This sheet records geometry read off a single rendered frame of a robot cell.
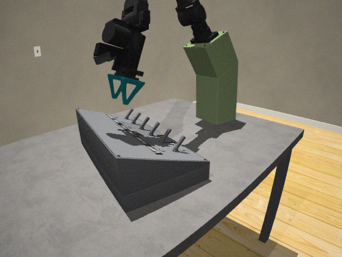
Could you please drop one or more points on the grey switch console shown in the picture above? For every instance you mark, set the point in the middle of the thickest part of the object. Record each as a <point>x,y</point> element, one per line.
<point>139,164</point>

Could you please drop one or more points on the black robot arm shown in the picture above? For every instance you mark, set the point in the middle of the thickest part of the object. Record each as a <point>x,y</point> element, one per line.
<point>126,33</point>

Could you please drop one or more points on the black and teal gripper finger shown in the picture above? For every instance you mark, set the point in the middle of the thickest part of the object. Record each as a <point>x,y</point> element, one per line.
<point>124,82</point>
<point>111,77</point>

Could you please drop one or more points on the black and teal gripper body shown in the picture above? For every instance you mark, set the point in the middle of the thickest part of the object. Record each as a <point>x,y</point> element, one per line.
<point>123,71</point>

